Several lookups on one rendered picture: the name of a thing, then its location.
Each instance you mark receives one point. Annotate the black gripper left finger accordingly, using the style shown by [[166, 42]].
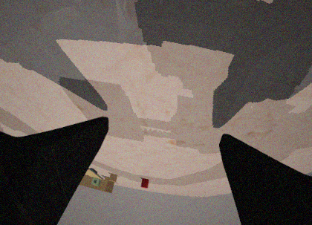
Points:
[[42, 171]]

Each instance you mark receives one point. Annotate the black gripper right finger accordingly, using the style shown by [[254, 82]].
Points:
[[266, 192]]

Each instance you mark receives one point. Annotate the yellow crosshatched strip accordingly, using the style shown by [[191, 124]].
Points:
[[93, 175]]

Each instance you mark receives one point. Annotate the green labelled cube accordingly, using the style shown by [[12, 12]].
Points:
[[96, 182]]

